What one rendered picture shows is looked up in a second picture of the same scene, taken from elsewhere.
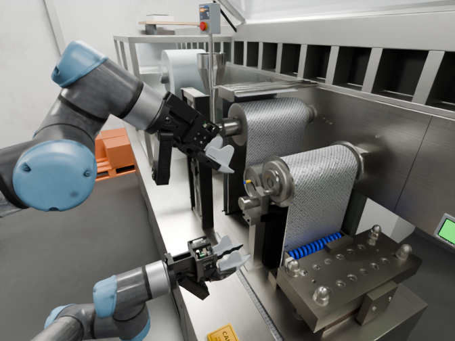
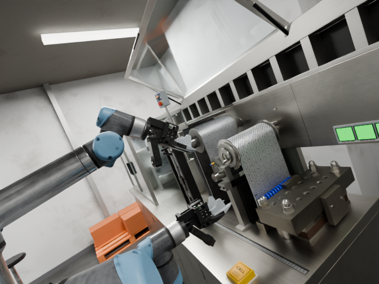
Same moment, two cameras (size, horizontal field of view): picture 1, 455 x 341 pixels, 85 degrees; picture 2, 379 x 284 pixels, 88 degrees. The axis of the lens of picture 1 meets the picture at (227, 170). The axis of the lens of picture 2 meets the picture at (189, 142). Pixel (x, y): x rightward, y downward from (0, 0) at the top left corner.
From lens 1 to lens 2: 0.31 m
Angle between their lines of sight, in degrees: 24
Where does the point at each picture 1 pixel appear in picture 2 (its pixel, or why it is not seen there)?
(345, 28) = (230, 71)
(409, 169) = (300, 116)
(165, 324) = not seen: outside the picture
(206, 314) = (222, 266)
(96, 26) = not seen: hidden behind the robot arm
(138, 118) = (136, 130)
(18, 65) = not seen: hidden behind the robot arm
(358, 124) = (263, 110)
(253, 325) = (258, 258)
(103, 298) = (144, 247)
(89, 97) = (113, 125)
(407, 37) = (256, 59)
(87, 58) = (109, 110)
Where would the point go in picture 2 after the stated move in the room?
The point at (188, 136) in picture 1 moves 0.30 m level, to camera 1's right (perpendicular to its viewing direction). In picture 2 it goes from (163, 133) to (241, 102)
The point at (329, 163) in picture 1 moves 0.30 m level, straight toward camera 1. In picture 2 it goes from (253, 132) to (246, 151)
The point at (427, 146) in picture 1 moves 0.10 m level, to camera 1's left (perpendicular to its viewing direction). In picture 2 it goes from (299, 98) to (277, 107)
